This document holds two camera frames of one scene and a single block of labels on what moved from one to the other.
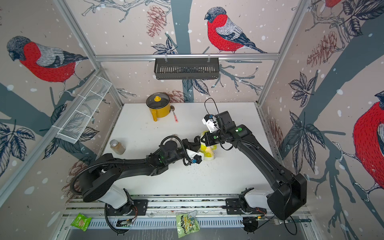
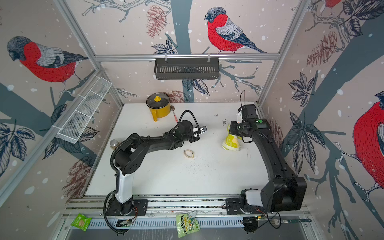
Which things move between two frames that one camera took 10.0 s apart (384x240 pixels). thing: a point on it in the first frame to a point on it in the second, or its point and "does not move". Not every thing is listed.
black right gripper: [209, 141] to [233, 129]
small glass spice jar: [117, 147] does not move
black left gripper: [188, 145] to [195, 139]
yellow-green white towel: [208, 151] to [231, 142]
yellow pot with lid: [159, 104] does not move
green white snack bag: [187, 223] does not move
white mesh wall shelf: [72, 128] does not move
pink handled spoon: [172, 108] does not move
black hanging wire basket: [187, 68] does not move
